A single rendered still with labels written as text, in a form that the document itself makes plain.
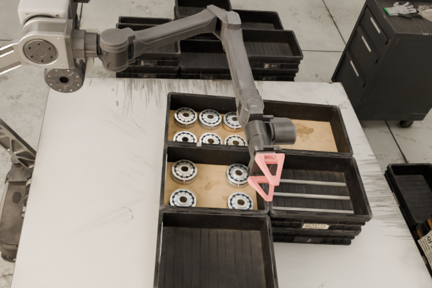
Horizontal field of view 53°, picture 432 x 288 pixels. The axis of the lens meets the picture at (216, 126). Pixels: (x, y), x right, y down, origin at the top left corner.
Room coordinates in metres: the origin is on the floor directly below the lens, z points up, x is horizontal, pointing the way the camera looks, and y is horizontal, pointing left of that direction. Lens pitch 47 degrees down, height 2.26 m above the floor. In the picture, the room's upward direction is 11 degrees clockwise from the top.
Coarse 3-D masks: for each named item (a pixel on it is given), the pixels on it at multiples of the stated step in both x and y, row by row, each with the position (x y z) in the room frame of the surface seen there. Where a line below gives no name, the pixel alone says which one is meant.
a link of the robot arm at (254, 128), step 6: (258, 120) 0.77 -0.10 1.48; (246, 126) 0.76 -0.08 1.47; (252, 126) 0.75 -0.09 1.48; (258, 126) 0.75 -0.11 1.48; (264, 126) 0.76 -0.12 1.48; (270, 126) 0.77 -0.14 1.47; (246, 132) 0.74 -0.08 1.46; (252, 132) 0.73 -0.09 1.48; (258, 132) 0.73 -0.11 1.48; (264, 132) 0.73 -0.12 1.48; (270, 132) 0.76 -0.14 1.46; (246, 138) 0.73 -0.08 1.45; (270, 138) 0.75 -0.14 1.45
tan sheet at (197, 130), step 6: (198, 114) 1.38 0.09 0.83; (222, 114) 1.41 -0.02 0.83; (168, 126) 1.27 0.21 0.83; (174, 126) 1.28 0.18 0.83; (198, 126) 1.31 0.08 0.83; (222, 126) 1.34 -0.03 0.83; (168, 132) 1.23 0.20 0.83; (174, 132) 1.24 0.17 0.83; (192, 132) 1.26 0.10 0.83; (198, 132) 1.27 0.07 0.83; (204, 132) 1.28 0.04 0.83; (210, 132) 1.28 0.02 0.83; (216, 132) 1.29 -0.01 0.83; (222, 132) 1.30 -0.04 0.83; (228, 132) 1.31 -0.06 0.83; (234, 132) 1.31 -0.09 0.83; (240, 132) 1.32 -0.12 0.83; (168, 138) 1.20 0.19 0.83; (198, 138) 1.24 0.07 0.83; (222, 138) 1.26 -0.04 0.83
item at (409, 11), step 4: (396, 4) 2.66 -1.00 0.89; (404, 4) 2.69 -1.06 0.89; (412, 4) 2.71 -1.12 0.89; (384, 8) 2.60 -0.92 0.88; (388, 8) 2.61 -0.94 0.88; (392, 8) 2.62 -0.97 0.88; (396, 8) 2.62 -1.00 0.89; (400, 8) 2.62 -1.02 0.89; (404, 8) 2.63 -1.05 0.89; (408, 8) 2.66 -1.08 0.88; (412, 8) 2.65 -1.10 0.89; (388, 12) 2.56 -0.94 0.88; (392, 12) 2.57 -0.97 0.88; (396, 12) 2.58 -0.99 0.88; (400, 12) 2.58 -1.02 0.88; (404, 12) 2.59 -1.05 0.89; (408, 12) 2.60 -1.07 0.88; (412, 12) 2.61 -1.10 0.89; (416, 12) 2.62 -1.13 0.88; (404, 16) 2.56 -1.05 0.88; (408, 16) 2.56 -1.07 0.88; (412, 16) 2.59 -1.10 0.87; (416, 16) 2.60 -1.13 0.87; (420, 16) 2.60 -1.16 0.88
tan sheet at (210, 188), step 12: (168, 168) 1.04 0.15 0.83; (204, 168) 1.08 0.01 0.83; (216, 168) 1.09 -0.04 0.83; (168, 180) 0.99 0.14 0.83; (204, 180) 1.02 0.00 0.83; (216, 180) 1.03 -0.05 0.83; (168, 192) 0.93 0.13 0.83; (192, 192) 0.95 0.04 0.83; (204, 192) 0.97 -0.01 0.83; (216, 192) 0.98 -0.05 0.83; (228, 192) 0.99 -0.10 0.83; (252, 192) 1.01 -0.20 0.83; (168, 204) 0.88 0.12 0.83; (204, 204) 0.91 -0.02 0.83; (216, 204) 0.92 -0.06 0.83; (240, 204) 0.94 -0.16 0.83
